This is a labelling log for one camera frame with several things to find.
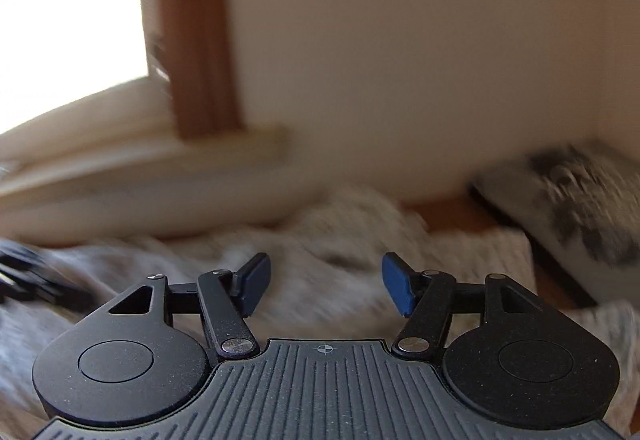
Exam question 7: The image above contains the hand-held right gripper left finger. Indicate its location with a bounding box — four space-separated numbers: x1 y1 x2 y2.
107 252 273 361

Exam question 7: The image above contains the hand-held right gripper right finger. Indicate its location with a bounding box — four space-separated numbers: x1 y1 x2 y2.
381 252 544 362

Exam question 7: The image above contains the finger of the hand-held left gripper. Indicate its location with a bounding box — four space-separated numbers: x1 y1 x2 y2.
0 240 96 309

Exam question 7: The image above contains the white patterned shirt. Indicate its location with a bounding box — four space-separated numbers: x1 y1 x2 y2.
0 189 640 423

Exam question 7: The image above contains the grey printed sweatshirt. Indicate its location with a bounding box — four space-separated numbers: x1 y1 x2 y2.
470 141 640 307

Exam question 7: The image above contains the cream window sill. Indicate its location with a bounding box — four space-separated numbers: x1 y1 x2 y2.
0 121 292 242

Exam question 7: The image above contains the black folded garment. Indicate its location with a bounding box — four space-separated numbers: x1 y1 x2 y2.
466 184 602 310

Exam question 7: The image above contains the wooden window frame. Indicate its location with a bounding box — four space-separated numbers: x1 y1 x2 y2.
159 0 247 142

